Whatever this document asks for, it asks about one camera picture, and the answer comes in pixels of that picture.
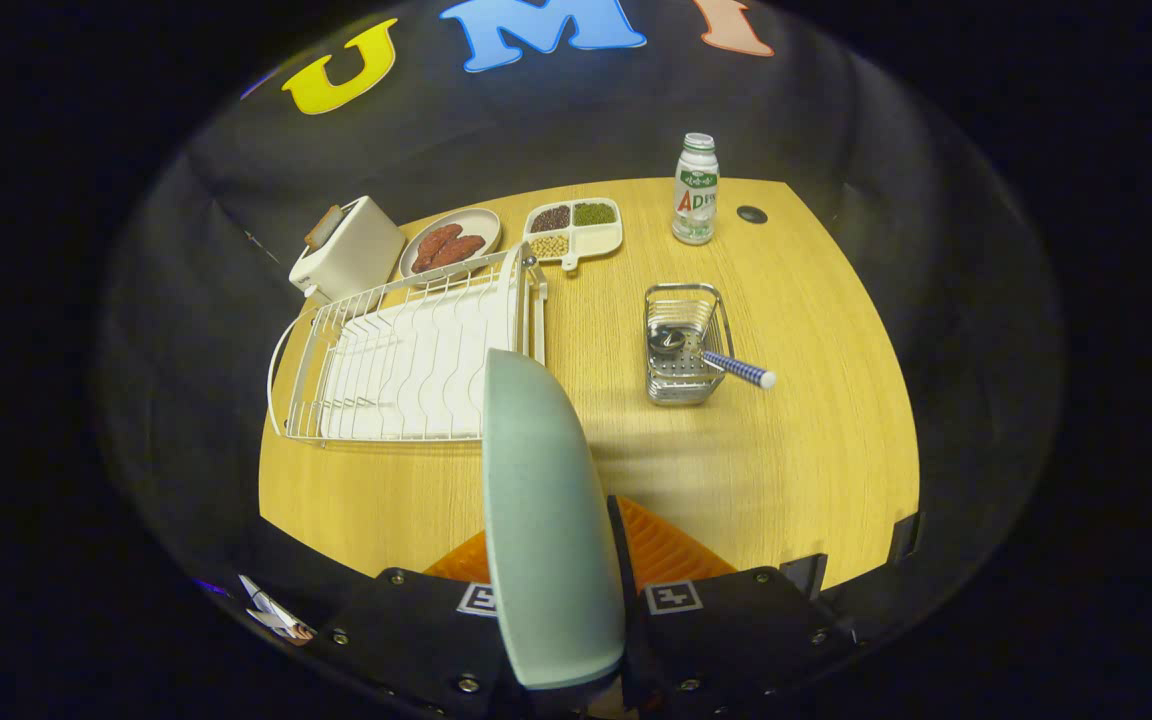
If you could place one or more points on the toast slice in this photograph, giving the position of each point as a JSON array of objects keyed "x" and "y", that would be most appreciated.
[{"x": 324, "y": 226}]

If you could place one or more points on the beige round plate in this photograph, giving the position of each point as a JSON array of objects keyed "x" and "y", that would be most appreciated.
[{"x": 481, "y": 225}]

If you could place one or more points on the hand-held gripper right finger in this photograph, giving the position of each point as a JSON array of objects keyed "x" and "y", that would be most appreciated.
[{"x": 624, "y": 590}]

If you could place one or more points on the white drink bottle green label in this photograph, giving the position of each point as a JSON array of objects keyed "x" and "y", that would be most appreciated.
[{"x": 695, "y": 200}]

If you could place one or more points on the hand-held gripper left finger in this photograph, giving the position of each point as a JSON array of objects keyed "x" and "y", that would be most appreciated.
[{"x": 416, "y": 640}]

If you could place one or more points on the black backdrop cloth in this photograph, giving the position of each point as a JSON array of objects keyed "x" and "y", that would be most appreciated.
[{"x": 496, "y": 130}]

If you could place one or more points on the red sausage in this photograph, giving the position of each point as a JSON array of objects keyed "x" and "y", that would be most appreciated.
[
  {"x": 461, "y": 250},
  {"x": 434, "y": 246}
]

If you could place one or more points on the black table grommet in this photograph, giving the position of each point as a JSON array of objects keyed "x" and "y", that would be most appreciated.
[{"x": 752, "y": 214}]

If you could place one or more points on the white divided dish with beans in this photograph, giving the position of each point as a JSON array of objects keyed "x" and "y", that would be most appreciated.
[{"x": 604, "y": 238}]

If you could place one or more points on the light green plate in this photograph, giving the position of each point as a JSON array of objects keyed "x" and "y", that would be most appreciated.
[{"x": 546, "y": 520}]

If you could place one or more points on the white toaster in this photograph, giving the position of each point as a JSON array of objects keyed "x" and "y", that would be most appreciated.
[{"x": 356, "y": 255}]

